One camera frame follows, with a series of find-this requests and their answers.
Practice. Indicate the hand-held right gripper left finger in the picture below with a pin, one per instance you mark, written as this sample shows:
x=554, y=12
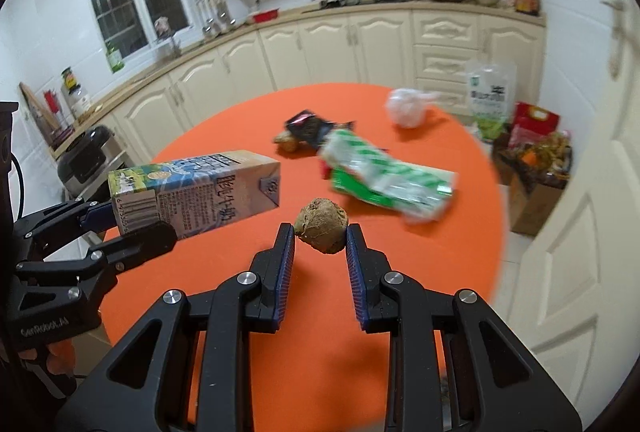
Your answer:
x=286, y=272

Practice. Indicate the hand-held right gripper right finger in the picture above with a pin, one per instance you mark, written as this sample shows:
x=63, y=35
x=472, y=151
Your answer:
x=355, y=282

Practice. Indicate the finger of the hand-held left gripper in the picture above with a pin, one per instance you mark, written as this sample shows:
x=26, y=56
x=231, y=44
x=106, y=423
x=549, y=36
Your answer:
x=145, y=242
x=65, y=214

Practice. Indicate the brown round taro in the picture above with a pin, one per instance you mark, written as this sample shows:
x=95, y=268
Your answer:
x=320, y=224

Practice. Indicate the milk carton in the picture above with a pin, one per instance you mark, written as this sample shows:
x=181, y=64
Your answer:
x=210, y=197

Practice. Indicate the red snack wrapper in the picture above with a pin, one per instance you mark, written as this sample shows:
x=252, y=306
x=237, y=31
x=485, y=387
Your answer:
x=327, y=172

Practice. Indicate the green white plastic bag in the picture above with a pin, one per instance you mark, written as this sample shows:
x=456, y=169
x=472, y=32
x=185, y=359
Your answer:
x=380, y=172

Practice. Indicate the small brown lump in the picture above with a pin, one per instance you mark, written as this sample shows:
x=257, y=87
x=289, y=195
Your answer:
x=286, y=144

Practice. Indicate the dark foil snack wrapper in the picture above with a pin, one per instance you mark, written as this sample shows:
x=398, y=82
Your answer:
x=307, y=127

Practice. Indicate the black rice cooker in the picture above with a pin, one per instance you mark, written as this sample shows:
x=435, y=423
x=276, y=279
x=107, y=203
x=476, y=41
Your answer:
x=85, y=157

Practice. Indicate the round table with orange cloth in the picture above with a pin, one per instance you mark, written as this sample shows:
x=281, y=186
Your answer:
x=450, y=272

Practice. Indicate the wooden cutting board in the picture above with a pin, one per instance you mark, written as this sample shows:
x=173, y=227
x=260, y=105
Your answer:
x=35, y=104

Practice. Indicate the glass jar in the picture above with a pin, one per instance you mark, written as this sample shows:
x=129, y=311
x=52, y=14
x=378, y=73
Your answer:
x=77, y=99

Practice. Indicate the green bottle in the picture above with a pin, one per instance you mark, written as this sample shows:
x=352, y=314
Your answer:
x=115, y=59

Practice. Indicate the cardboard box of goods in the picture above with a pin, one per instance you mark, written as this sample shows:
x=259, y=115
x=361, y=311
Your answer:
x=535, y=207

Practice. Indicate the cream base cabinets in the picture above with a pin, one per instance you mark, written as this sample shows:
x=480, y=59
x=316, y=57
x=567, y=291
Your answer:
x=325, y=52

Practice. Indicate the white rice bag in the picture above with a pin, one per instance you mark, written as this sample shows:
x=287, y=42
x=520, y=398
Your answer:
x=492, y=102

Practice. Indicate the white panel door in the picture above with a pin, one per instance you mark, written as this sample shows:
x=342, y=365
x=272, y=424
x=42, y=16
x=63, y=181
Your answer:
x=590, y=237

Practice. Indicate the red basin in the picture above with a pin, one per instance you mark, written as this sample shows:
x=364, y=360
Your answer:
x=264, y=15

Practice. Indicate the shallow bowl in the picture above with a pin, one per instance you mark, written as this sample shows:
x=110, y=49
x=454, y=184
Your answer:
x=485, y=1

